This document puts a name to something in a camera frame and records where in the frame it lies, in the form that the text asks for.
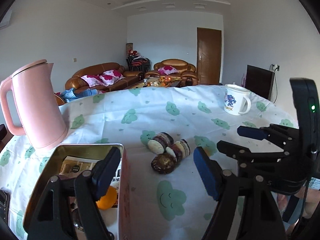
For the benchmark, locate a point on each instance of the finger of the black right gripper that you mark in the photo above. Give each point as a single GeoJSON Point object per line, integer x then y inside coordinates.
{"type": "Point", "coordinates": [282, 136]}
{"type": "Point", "coordinates": [259, 161]}

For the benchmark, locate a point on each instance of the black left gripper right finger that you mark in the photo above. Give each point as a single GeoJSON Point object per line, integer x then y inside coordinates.
{"type": "Point", "coordinates": [260, 217]}

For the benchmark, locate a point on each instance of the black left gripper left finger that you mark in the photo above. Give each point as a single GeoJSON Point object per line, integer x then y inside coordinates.
{"type": "Point", "coordinates": [52, 218]}

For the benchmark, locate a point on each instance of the orange tangerine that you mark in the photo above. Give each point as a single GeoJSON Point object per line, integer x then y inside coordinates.
{"type": "Point", "coordinates": [108, 200]}

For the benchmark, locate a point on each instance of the dark brown passion fruit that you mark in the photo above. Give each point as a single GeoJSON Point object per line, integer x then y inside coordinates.
{"type": "Point", "coordinates": [163, 163]}

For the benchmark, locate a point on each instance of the person right hand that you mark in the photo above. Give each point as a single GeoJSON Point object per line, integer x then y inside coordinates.
{"type": "Point", "coordinates": [291, 206]}

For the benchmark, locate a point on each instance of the purple passion fruit in box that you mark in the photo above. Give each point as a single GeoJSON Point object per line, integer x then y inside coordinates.
{"type": "Point", "coordinates": [76, 217]}

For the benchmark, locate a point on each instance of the gold metal tin box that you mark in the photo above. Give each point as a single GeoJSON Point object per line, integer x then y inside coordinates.
{"type": "Point", "coordinates": [95, 152]}

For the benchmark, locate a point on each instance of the black television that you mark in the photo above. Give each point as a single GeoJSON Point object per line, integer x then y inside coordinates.
{"type": "Point", "coordinates": [259, 81]}

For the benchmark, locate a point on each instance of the black smartphone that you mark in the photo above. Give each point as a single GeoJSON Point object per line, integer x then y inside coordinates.
{"type": "Point", "coordinates": [4, 205]}

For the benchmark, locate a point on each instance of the white floral mug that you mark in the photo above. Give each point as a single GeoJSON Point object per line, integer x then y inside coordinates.
{"type": "Point", "coordinates": [236, 101]}

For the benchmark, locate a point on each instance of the near brown leather chair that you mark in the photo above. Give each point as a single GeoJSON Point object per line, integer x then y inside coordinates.
{"type": "Point", "coordinates": [59, 100]}

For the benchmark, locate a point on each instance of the pink electric kettle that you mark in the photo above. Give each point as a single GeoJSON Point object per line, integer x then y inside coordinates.
{"type": "Point", "coordinates": [36, 106]}

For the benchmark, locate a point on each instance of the blue clothes on sofa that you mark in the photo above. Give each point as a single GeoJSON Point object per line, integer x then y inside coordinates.
{"type": "Point", "coordinates": [71, 95]}

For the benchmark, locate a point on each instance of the brown leather armchair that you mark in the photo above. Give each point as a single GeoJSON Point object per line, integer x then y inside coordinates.
{"type": "Point", "coordinates": [175, 68]}

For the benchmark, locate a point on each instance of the wooden coffee table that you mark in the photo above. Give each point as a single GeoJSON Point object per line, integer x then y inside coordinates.
{"type": "Point", "coordinates": [157, 82]}

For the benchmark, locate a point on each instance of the brown wooden door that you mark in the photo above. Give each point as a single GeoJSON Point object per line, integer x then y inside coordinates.
{"type": "Point", "coordinates": [209, 52]}

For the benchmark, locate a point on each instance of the long brown leather sofa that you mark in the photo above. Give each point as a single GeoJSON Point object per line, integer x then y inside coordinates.
{"type": "Point", "coordinates": [107, 77]}

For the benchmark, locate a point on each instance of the stacked black chairs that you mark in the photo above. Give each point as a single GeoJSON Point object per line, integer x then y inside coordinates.
{"type": "Point", "coordinates": [136, 62]}

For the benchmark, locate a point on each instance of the white air conditioner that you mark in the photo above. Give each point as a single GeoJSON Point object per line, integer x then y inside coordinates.
{"type": "Point", "coordinates": [6, 19]}

